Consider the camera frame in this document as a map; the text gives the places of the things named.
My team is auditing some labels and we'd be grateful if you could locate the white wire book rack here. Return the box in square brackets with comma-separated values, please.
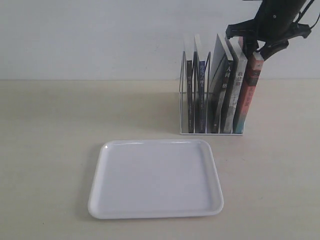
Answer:
[178, 51, 234, 136]

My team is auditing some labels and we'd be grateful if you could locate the black and white book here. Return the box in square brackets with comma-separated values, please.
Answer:
[207, 33, 234, 134]

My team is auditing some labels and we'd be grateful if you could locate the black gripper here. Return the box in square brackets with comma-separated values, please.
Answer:
[225, 0, 313, 61]

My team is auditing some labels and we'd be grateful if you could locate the dark blue spine book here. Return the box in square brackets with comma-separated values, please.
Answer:
[193, 33, 208, 134]

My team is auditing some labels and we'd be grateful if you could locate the white plastic tray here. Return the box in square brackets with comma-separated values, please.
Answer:
[87, 138, 224, 220]

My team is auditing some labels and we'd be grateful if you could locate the black spine thin book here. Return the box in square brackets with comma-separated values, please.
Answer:
[183, 34, 195, 134]

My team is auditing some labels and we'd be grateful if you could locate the red spine book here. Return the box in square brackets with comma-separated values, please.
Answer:
[232, 52, 265, 135]

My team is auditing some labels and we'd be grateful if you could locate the grey white spine book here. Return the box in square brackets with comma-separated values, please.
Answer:
[220, 39, 248, 134]

